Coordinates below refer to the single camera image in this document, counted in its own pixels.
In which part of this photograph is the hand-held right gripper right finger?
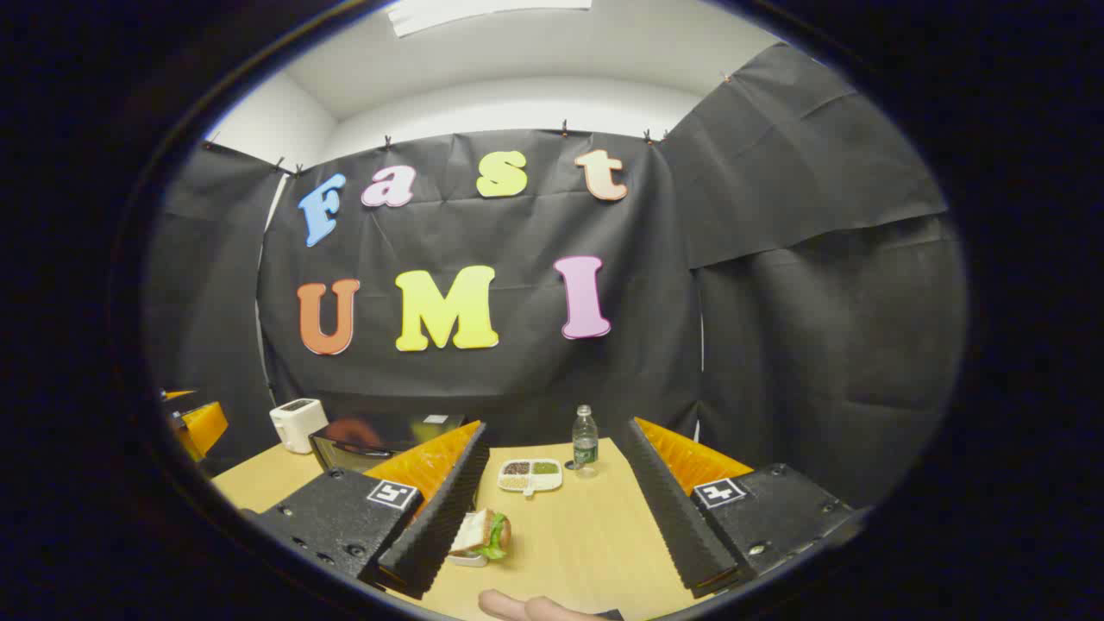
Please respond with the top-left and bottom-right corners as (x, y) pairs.
(617, 417), (868, 599)

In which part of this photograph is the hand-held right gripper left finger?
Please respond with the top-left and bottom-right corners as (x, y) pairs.
(250, 421), (491, 600)

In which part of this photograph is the lettuce sandwich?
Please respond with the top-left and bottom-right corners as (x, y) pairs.
(448, 508), (512, 561)

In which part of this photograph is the black electric oven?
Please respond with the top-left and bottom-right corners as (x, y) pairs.
(309, 412), (471, 474)

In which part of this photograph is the white toaster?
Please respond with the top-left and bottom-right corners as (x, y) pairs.
(269, 398), (329, 455)

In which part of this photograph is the white divided dish with grains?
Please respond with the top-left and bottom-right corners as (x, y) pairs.
(498, 458), (563, 497)

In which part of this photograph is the clear plastic water bottle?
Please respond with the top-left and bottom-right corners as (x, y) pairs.
(573, 405), (599, 478)

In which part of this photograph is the black backdrop cloth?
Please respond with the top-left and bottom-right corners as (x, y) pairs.
(142, 43), (967, 510)

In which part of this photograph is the ceiling light panel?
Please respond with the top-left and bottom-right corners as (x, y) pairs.
(386, 0), (593, 38)

